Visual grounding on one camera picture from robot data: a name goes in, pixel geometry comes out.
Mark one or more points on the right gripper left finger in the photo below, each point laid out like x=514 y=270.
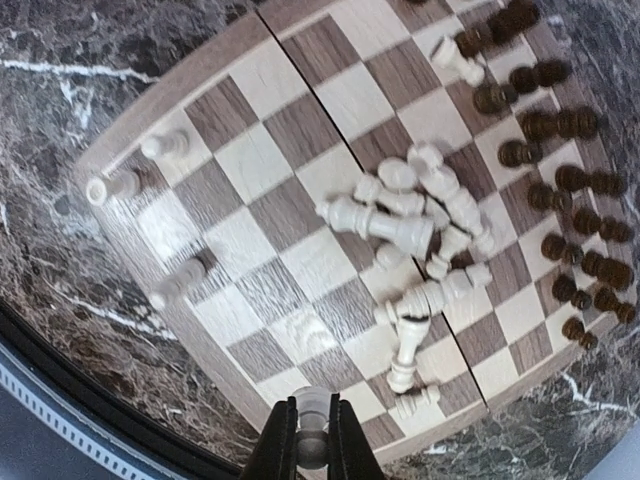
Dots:
x=275 y=454

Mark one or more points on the white slotted cable duct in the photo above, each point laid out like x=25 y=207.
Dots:
x=41 y=440

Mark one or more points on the white pawn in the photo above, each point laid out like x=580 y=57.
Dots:
x=99 y=190
x=175 y=285
x=312 y=440
x=410 y=402

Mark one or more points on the white bishop chess piece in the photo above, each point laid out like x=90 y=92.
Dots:
x=441 y=182

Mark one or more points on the white pawn lying apart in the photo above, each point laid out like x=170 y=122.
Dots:
x=447 y=55

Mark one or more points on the black front rail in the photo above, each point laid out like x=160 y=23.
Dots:
x=25 y=350

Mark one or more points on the wooden chessboard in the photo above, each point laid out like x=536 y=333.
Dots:
x=406 y=204

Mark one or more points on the white pawn lying bottom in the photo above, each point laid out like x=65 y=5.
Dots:
x=410 y=402

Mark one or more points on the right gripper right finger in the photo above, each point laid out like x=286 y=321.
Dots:
x=350 y=456

